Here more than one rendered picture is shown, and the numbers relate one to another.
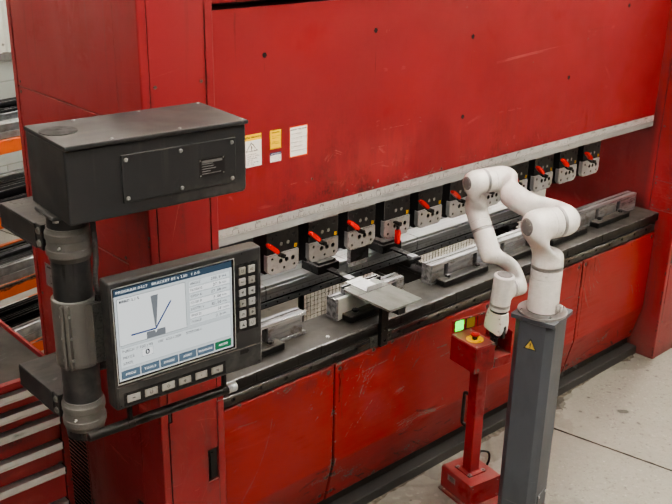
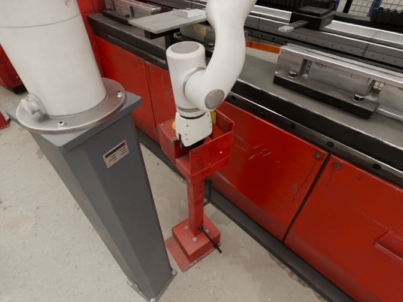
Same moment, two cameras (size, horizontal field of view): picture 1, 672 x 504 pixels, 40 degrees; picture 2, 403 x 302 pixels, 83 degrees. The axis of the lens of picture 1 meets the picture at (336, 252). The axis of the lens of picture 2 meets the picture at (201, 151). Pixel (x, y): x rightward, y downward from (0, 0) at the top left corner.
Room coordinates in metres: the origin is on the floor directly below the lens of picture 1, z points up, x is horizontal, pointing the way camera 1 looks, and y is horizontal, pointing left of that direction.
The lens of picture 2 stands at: (3.47, -1.19, 1.24)
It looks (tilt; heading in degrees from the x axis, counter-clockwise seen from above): 44 degrees down; 88
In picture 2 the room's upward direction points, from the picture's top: straight up
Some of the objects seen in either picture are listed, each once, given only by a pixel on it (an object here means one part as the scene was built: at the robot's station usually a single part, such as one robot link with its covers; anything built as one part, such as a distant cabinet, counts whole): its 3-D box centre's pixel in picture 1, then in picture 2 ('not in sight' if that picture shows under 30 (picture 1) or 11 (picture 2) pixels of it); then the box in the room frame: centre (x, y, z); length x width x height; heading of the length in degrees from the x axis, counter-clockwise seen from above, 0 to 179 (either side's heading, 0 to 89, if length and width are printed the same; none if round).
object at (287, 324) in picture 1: (250, 338); (131, 10); (3.11, 0.32, 0.92); 0.50 x 0.06 x 0.10; 133
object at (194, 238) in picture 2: (470, 468); (196, 229); (3.46, -0.62, 0.13); 0.10 x 0.10 x 0.01; 34
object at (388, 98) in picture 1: (472, 84); not in sight; (3.92, -0.57, 1.74); 3.00 x 0.08 x 0.80; 133
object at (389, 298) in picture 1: (382, 294); (170, 20); (3.37, -0.19, 1.00); 0.26 x 0.18 x 0.01; 43
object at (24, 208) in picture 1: (88, 210); not in sight; (2.40, 0.68, 1.67); 0.40 x 0.24 x 0.07; 133
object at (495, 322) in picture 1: (497, 319); (194, 123); (3.46, -0.67, 0.86); 0.10 x 0.07 x 0.11; 34
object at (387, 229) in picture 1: (390, 214); not in sight; (3.60, -0.22, 1.26); 0.15 x 0.09 x 0.17; 133
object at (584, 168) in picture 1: (584, 157); not in sight; (4.54, -1.25, 1.26); 0.15 x 0.09 x 0.17; 133
